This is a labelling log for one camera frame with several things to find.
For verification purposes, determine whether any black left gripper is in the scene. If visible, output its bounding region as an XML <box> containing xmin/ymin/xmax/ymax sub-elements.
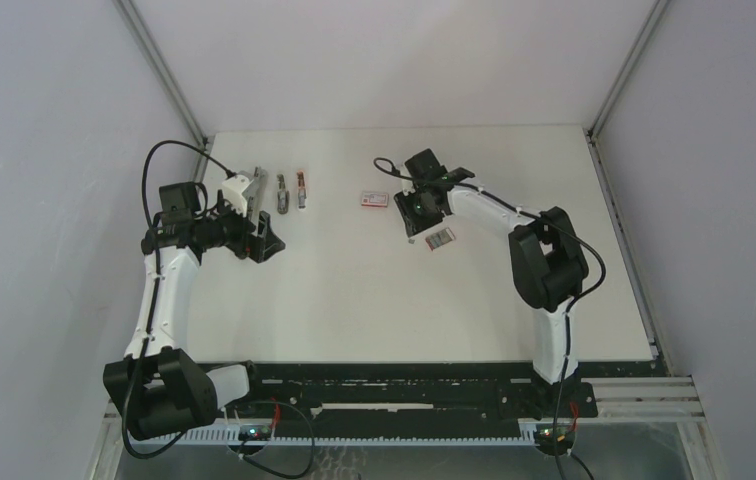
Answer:
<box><xmin>195</xmin><ymin>191</ymin><xmax>284</xmax><ymax>263</ymax></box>

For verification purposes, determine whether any grey staple box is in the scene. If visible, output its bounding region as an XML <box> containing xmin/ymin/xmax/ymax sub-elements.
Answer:
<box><xmin>425</xmin><ymin>228</ymin><xmax>456</xmax><ymax>251</ymax></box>

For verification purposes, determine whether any beige small stapler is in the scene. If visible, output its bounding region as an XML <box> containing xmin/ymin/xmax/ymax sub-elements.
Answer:
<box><xmin>276</xmin><ymin>173</ymin><xmax>290</xmax><ymax>215</ymax></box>

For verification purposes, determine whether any red white staple box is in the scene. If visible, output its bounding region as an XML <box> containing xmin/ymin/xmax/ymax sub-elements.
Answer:
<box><xmin>361</xmin><ymin>191</ymin><xmax>390</xmax><ymax>208</ymax></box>

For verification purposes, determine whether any black and grey large stapler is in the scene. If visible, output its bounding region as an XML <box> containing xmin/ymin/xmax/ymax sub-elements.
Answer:
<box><xmin>247</xmin><ymin>166</ymin><xmax>268</xmax><ymax>226</ymax></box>

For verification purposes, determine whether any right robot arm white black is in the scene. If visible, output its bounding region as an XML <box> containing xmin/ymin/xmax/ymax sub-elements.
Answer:
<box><xmin>373</xmin><ymin>149</ymin><xmax>589</xmax><ymax>416</ymax></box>

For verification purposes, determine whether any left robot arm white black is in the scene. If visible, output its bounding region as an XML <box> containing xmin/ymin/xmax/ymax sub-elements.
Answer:
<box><xmin>103</xmin><ymin>174</ymin><xmax>285</xmax><ymax>441</ymax></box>

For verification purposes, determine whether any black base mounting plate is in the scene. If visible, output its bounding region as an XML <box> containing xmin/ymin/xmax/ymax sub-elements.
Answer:
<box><xmin>248</xmin><ymin>361</ymin><xmax>667</xmax><ymax>442</ymax></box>

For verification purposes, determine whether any white cable duct strip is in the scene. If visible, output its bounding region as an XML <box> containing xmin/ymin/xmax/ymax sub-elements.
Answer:
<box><xmin>178</xmin><ymin>422</ymin><xmax>538</xmax><ymax>447</ymax></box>

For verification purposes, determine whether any right aluminium frame post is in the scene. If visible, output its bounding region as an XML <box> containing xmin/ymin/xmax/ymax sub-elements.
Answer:
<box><xmin>586</xmin><ymin>0</ymin><xmax>674</xmax><ymax>140</ymax></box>

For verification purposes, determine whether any aluminium frame corner post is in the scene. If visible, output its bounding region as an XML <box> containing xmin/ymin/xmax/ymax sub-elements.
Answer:
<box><xmin>113</xmin><ymin>0</ymin><xmax>207</xmax><ymax>146</ymax></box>

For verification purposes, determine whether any aluminium front rail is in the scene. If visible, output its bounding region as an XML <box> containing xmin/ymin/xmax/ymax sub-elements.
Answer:
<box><xmin>102</xmin><ymin>377</ymin><xmax>707</xmax><ymax>425</ymax></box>

